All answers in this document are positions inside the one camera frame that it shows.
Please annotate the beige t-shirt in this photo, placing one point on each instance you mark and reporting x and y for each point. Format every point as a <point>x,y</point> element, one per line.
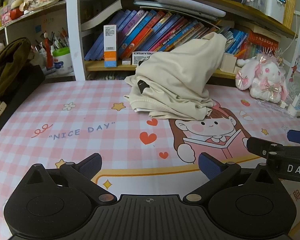
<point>171,85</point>

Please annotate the white tablet on books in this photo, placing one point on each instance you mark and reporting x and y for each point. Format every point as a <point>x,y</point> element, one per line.
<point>197,6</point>

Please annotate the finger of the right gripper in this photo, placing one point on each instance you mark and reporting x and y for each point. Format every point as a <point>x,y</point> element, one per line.
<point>262,147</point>
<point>293,136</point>

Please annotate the olive brown bag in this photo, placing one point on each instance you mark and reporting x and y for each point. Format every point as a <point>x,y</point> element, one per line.
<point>12,59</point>

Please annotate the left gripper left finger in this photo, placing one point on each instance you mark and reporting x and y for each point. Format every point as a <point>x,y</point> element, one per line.
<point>79,177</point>

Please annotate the white green-lid jar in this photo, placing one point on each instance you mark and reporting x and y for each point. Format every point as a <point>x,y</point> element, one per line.
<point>62,61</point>

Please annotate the flat white orange box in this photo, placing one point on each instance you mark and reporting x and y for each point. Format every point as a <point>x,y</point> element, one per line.
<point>138,56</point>

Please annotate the pink checkered table mat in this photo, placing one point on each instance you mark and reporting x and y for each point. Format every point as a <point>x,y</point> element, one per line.
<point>62,122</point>

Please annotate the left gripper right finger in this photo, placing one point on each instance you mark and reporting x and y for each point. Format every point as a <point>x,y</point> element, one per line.
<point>219,175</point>

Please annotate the red book box set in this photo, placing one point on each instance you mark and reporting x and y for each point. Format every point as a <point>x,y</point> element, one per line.
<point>257,43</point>

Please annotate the row of colourful books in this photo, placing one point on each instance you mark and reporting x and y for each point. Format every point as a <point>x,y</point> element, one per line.
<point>161,30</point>

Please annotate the pink white plush bunny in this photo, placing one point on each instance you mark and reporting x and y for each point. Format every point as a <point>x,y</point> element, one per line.
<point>263,77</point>

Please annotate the wooden white bookshelf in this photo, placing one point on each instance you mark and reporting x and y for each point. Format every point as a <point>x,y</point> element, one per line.
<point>79,22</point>

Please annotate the small beige box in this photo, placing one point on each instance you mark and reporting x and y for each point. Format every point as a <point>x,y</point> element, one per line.
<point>228,63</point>

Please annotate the tall white orange box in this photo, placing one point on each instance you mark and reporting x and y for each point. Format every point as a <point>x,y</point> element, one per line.
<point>110,46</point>

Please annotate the white power adapter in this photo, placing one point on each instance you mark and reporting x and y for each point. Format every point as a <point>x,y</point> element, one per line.
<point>296,101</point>

